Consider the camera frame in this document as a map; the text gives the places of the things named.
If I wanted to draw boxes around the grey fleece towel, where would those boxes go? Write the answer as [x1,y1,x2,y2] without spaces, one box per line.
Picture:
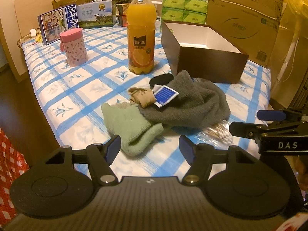
[139,70,231,129]

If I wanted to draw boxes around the blue white sachet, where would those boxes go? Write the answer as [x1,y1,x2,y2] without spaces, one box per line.
[152,85,179,108]

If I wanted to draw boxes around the beige sock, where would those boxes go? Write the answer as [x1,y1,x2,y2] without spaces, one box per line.
[128,87,156,108]

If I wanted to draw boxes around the cotton swabs pack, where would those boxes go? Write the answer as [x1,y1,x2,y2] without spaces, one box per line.
[196,120,233,149]

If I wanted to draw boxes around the green fleece towel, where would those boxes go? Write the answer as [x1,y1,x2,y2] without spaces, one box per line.
[101,102,164,157]

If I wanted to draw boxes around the dark brown storage box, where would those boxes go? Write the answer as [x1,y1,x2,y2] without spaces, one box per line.
[161,20,249,84]

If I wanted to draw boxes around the red checked cloth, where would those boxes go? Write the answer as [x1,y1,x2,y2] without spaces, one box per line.
[0,129,29,227]

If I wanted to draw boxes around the large cardboard box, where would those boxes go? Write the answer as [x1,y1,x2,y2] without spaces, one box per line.
[206,0,284,67]

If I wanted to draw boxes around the pink lidded cup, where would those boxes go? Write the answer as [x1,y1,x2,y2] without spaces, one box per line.
[59,28,88,67]

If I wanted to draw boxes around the green tissue pack stack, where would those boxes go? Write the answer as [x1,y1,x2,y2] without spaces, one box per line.
[161,0,208,24]

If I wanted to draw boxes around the blue milk carton box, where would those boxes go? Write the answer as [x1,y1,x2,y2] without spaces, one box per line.
[38,4,79,45]

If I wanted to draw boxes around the cow picture milk box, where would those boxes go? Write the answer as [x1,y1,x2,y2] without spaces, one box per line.
[77,0,116,29]

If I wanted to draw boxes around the orange juice bottle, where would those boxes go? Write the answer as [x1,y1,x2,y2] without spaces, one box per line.
[126,0,157,74]

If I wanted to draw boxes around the orange snack boxes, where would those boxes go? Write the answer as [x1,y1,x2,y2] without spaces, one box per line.
[116,3,130,27]

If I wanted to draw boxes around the wooden headboard panel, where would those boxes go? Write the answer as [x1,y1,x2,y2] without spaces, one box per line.
[13,0,114,38]

